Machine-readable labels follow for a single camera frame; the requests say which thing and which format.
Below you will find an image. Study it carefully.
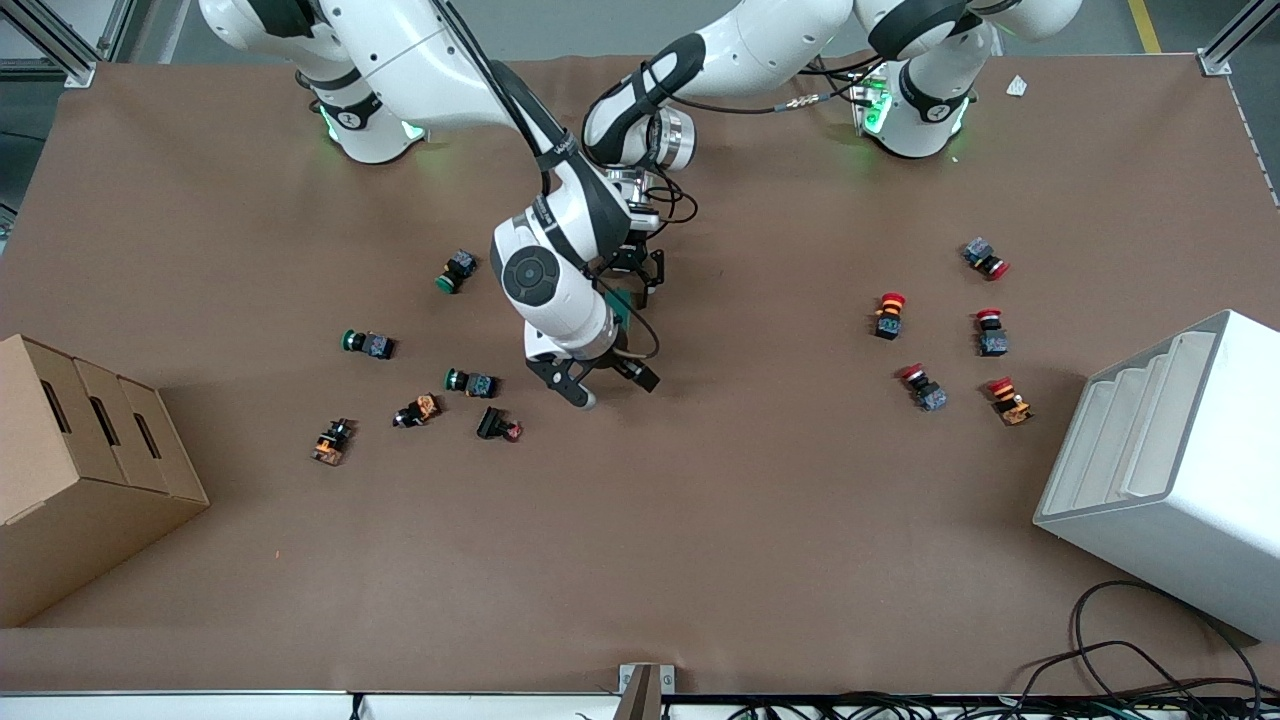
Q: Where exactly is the green load switch white lever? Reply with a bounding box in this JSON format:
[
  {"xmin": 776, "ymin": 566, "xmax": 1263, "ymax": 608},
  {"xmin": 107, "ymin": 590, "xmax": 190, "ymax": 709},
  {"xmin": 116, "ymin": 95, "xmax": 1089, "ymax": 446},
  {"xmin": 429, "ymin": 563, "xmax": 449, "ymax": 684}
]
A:
[{"xmin": 600, "ymin": 286, "xmax": 637, "ymax": 336}]

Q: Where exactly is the brown paper table cover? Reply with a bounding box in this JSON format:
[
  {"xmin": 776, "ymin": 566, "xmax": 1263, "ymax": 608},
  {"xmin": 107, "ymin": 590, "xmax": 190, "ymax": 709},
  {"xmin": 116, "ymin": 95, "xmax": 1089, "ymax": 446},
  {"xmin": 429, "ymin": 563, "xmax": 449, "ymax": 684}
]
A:
[{"xmin": 0, "ymin": 50, "xmax": 1280, "ymax": 696}]

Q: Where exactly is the brown cardboard box with slots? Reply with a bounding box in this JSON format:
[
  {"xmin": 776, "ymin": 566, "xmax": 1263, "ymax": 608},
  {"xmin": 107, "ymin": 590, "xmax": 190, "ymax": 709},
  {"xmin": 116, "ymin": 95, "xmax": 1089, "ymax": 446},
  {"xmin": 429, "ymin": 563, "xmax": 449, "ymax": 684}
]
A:
[{"xmin": 0, "ymin": 334, "xmax": 211, "ymax": 629}]

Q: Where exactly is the white stepped plastic rack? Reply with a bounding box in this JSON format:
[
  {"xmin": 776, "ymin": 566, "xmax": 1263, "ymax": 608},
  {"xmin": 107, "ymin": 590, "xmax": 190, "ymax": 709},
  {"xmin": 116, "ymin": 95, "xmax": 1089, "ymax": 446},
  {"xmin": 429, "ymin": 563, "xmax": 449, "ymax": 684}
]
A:
[{"xmin": 1033, "ymin": 309, "xmax": 1280, "ymax": 643}]

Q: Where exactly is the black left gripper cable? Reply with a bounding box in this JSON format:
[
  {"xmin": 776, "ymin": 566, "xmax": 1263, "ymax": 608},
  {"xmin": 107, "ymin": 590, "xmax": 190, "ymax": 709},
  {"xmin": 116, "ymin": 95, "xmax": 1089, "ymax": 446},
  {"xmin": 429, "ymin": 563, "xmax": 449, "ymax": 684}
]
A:
[{"xmin": 640, "ymin": 60, "xmax": 873, "ymax": 233}]

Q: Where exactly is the small metal bracket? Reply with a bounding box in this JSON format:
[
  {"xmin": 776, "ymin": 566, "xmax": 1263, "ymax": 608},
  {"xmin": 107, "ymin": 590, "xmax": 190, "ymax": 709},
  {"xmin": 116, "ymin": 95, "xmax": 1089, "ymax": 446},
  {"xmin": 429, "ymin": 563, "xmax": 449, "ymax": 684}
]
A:
[{"xmin": 618, "ymin": 663, "xmax": 677, "ymax": 720}]

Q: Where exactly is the black cable bundle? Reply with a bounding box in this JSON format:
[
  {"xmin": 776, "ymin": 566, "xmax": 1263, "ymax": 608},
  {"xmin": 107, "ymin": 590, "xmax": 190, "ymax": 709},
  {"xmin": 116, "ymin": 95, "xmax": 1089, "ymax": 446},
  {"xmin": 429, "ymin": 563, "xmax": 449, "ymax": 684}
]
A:
[{"xmin": 690, "ymin": 640, "xmax": 1280, "ymax": 720}]

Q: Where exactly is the looped black cable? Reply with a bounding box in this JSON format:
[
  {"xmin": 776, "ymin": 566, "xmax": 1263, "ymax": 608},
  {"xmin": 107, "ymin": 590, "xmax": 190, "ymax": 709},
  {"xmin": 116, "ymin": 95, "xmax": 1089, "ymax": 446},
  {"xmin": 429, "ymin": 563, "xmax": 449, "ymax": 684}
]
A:
[{"xmin": 1070, "ymin": 580, "xmax": 1266, "ymax": 701}]

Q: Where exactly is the white table edge rail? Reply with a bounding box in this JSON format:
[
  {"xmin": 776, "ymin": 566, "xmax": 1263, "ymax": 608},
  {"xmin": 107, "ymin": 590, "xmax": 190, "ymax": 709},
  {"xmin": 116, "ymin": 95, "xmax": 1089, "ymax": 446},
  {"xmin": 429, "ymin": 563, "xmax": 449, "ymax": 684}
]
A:
[{"xmin": 0, "ymin": 690, "xmax": 621, "ymax": 720}]

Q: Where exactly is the aluminium frame profile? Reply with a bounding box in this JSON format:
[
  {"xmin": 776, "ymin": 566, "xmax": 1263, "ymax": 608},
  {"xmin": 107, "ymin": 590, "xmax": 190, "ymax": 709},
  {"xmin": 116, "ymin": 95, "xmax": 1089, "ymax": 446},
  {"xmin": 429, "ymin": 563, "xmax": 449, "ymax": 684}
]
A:
[
  {"xmin": 1197, "ymin": 0, "xmax": 1280, "ymax": 77},
  {"xmin": 0, "ymin": 0, "xmax": 136, "ymax": 89}
]

